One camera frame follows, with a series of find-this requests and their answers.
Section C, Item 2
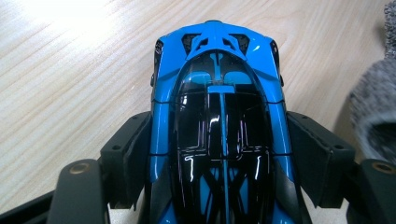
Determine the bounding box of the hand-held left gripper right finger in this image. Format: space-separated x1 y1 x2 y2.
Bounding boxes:
286 110 357 209

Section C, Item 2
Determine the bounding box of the grey cloth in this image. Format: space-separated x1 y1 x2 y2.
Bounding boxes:
347 0 396 165

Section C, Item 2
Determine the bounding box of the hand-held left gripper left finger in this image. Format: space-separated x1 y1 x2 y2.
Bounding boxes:
99 110 154 210

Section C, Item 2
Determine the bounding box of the blue toy car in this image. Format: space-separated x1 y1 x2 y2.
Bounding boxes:
145 20 314 224

